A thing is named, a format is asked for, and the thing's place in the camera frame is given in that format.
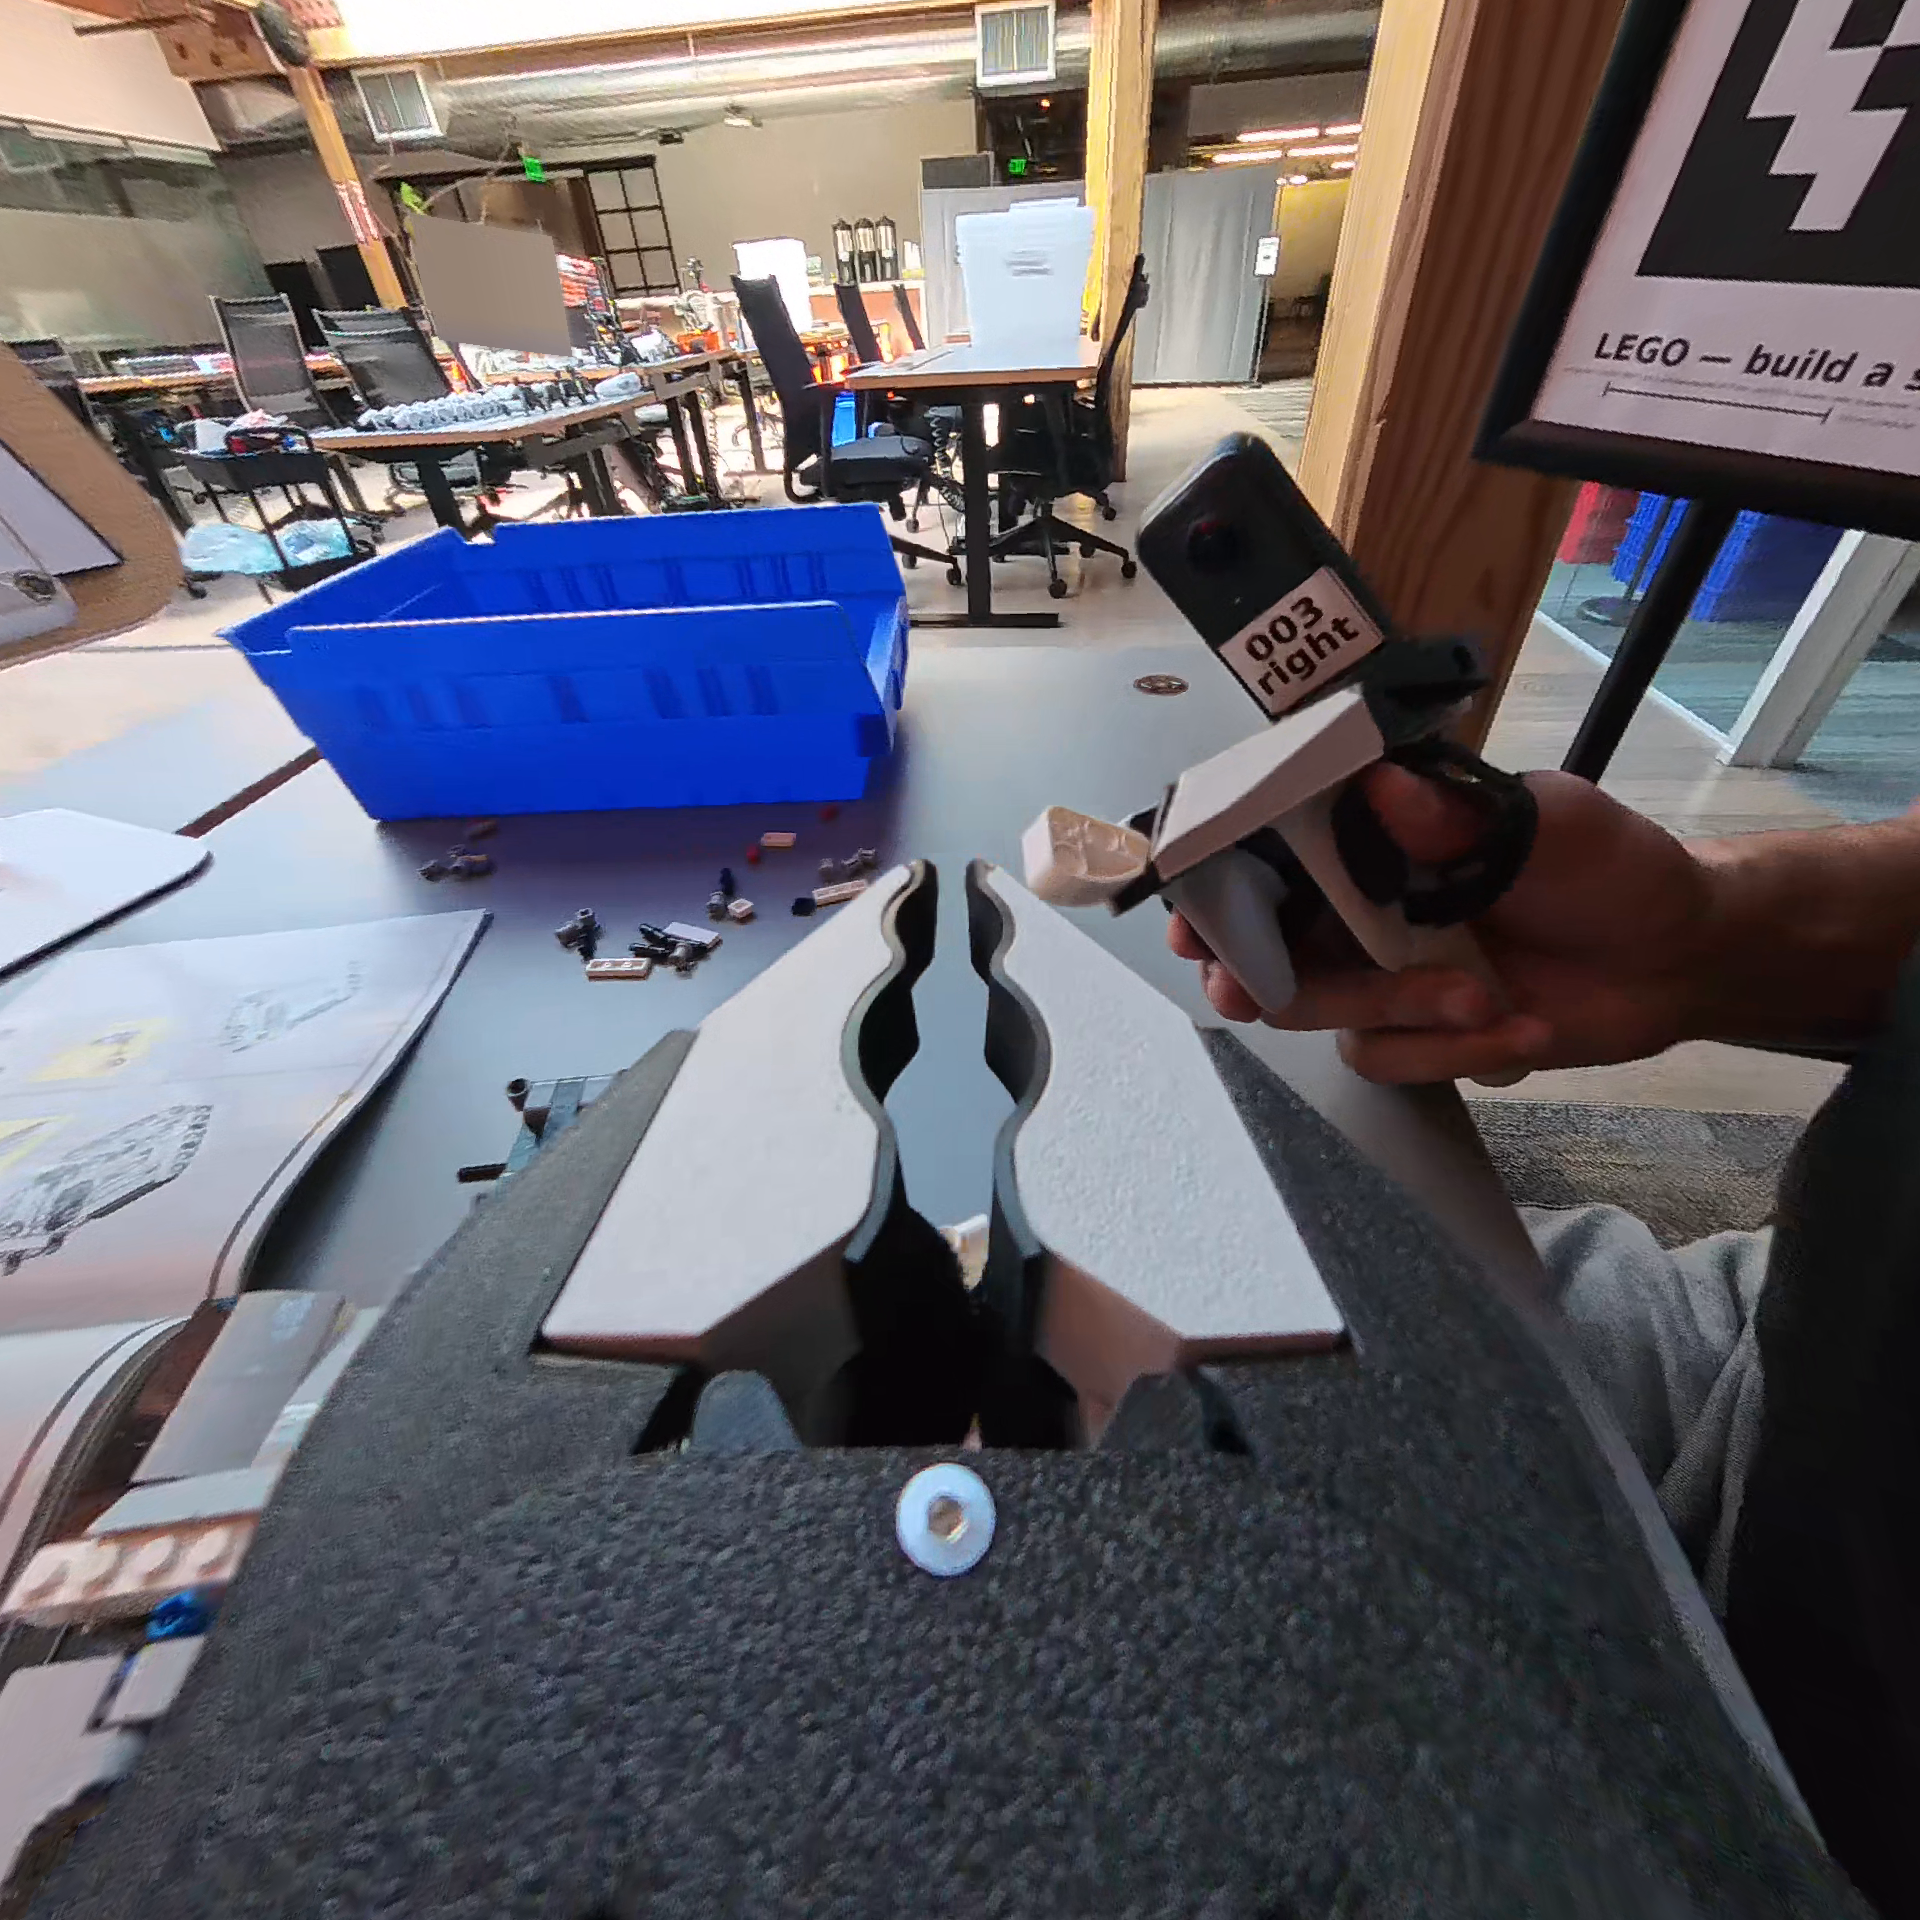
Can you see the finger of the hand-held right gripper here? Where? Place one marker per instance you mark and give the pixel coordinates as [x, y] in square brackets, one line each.
[1275, 781]
[1245, 931]

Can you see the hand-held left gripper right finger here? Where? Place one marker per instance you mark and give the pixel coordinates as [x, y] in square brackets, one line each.
[1154, 1185]

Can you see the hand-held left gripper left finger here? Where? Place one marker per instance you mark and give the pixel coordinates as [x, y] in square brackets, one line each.
[720, 1171]

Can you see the small white lego piece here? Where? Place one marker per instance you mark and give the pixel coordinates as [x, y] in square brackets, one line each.
[1080, 855]

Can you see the scatter of small lego pieces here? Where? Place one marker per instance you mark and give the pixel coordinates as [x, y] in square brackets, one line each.
[618, 968]

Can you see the lego instruction booklet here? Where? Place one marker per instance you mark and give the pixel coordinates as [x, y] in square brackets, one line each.
[225, 1079]

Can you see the white grey green lego vehicle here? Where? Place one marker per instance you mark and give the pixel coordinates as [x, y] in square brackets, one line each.
[136, 1575]

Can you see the long desk with lego parts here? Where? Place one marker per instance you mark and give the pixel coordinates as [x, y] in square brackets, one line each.
[481, 427]

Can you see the person's right hand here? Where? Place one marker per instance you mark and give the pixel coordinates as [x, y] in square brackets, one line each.
[1605, 931]

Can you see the grey partition curtain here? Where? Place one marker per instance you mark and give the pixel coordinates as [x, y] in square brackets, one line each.
[1208, 272]

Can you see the wooden top office desk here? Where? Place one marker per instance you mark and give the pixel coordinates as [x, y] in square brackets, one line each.
[974, 370]

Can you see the white panel on desk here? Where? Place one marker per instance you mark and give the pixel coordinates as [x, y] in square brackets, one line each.
[1028, 279]

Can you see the black sign stand pole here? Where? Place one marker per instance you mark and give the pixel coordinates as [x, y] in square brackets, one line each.
[1651, 631]

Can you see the blue plastic bin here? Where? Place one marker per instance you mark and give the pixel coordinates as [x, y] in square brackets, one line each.
[600, 705]

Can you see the black framed marker sign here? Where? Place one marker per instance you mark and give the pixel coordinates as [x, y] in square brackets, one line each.
[1725, 345]

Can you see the stack of blue crates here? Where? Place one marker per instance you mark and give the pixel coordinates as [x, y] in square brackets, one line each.
[1792, 563]

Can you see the black utility cart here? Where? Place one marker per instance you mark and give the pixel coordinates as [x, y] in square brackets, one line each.
[278, 482]

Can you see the black mesh office chair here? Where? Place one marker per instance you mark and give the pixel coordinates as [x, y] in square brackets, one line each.
[383, 353]
[270, 359]

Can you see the wooden framed display board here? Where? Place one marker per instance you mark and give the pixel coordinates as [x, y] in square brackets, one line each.
[61, 512]

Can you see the black lego frame assembly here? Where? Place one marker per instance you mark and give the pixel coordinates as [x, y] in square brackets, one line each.
[547, 1109]

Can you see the slim wooden support post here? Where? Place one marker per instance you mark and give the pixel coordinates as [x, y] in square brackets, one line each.
[1116, 180]

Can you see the white window frame bar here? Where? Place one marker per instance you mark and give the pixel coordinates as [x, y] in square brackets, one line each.
[1816, 646]

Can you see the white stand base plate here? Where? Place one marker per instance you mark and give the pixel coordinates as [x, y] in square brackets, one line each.
[75, 886]

